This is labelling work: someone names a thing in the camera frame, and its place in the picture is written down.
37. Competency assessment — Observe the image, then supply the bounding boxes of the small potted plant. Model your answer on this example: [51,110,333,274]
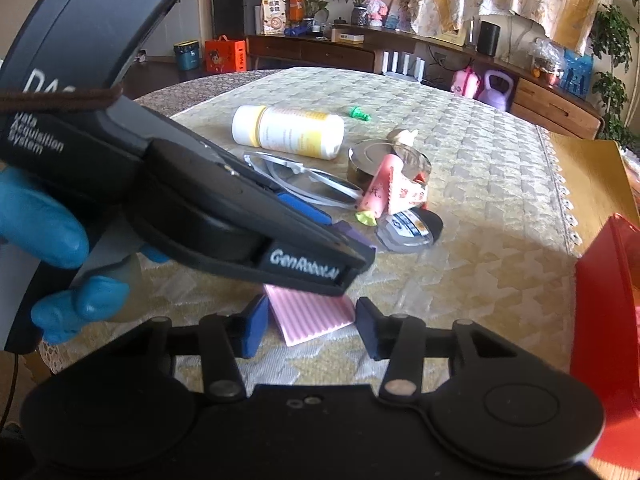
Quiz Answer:
[299,0,332,31]

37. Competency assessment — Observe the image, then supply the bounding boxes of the orange gift box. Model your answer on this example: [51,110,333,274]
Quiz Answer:
[204,34,249,74]

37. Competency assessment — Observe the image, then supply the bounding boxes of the pink toy suitcase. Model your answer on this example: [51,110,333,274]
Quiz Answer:
[450,67,481,99]

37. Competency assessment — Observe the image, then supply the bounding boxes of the white and brown snack box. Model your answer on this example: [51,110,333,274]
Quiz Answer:
[259,0,290,37]

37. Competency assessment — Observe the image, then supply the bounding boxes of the person's left hand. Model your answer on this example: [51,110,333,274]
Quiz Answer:
[0,166,172,347]

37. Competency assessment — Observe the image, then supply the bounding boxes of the tall potted tree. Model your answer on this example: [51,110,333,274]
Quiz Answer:
[589,0,640,147]

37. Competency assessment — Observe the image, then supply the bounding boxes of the small beige object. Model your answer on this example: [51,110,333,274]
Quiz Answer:
[387,128,420,147]

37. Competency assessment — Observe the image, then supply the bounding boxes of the cream quilted tablecloth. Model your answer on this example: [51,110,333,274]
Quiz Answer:
[39,67,582,392]

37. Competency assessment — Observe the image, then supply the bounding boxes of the brown elastic band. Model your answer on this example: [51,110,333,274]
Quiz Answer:
[0,84,124,115]

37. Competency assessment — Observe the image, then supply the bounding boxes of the clear frame glasses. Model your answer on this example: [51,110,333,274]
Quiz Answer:
[243,151,364,209]

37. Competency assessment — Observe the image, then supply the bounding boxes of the teal bin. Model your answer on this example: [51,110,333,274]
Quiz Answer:
[173,39,200,72]

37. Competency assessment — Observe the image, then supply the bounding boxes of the wooden cabinet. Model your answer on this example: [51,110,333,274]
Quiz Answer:
[247,22,604,139]

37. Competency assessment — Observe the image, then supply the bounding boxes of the purple kettlebell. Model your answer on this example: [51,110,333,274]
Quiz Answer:
[474,69,514,111]

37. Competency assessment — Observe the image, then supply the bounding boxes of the round metal tin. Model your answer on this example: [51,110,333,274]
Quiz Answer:
[347,138,432,189]

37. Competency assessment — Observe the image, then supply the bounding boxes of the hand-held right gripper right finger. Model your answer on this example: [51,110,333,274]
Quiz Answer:
[354,297,549,406]

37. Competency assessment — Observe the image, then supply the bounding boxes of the pink striped card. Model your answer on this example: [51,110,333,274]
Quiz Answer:
[263,283,357,347]

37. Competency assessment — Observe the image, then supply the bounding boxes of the orange plastic bag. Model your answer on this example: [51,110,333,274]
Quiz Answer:
[619,149,640,202]

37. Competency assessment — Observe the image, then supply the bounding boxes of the white pill bottle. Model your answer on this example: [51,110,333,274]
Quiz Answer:
[231,104,346,161]

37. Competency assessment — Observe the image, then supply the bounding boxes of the black speaker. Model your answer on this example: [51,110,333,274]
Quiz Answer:
[477,20,502,58]

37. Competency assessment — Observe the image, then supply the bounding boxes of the framed photo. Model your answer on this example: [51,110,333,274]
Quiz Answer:
[384,0,416,31]

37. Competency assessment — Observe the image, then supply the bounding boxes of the clear plastic bag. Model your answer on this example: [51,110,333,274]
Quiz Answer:
[529,37,566,86]

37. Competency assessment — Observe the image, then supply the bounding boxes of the white router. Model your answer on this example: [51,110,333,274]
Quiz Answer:
[382,49,426,81]

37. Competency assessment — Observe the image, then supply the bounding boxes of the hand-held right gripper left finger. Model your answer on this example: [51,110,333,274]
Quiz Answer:
[145,294,271,404]

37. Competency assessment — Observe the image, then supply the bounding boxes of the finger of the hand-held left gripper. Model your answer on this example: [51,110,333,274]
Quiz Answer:
[199,143,334,228]
[234,179,377,298]

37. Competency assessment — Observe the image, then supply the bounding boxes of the pink and white sachet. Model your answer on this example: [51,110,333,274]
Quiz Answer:
[387,167,429,214]

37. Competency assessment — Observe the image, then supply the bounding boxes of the round black tape measure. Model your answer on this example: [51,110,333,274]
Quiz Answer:
[375,208,445,254]

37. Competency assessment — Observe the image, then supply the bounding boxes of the pink tube with green cap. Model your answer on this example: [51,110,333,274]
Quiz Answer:
[354,153,404,229]

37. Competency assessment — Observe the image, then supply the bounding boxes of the pink doll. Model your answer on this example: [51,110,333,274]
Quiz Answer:
[362,0,392,29]

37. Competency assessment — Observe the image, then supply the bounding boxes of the black mini fridge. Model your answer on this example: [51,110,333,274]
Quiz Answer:
[210,0,279,42]

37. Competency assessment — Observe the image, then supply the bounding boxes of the orange paper bag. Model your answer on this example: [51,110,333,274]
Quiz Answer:
[263,0,306,24]

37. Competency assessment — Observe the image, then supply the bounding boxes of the purple card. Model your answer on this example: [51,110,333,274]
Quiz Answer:
[331,219,379,252]

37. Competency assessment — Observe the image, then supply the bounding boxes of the red box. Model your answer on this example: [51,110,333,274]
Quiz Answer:
[569,213,640,472]

